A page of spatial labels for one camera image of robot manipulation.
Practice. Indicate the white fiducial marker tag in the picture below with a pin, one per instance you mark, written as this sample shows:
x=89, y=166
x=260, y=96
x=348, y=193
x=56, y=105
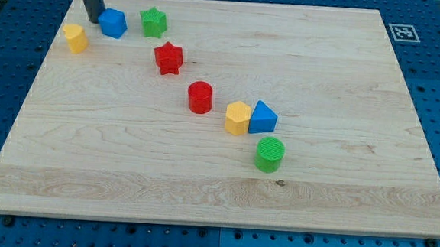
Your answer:
x=404, y=33

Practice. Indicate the blue cube block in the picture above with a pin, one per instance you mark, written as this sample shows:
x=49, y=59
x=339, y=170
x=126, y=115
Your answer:
x=112, y=23

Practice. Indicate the yellow heart block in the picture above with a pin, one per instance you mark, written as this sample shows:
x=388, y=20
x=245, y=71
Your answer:
x=75, y=37

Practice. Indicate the blue triangle block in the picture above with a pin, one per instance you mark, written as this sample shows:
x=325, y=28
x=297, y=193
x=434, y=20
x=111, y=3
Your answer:
x=263, y=119

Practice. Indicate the green cylinder block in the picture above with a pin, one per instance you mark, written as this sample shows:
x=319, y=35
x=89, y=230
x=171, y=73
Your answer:
x=269, y=154

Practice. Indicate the red cylinder block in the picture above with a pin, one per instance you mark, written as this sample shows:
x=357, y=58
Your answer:
x=200, y=97

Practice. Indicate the yellow hexagon block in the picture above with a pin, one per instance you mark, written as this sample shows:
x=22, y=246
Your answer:
x=237, y=118

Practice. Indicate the red star block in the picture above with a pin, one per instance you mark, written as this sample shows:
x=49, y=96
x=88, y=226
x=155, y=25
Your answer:
x=169, y=58

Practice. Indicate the green star block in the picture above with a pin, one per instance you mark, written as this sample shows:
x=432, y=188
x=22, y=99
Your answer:
x=154, y=22

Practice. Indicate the light wooden board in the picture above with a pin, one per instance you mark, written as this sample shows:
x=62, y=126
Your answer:
x=102, y=135

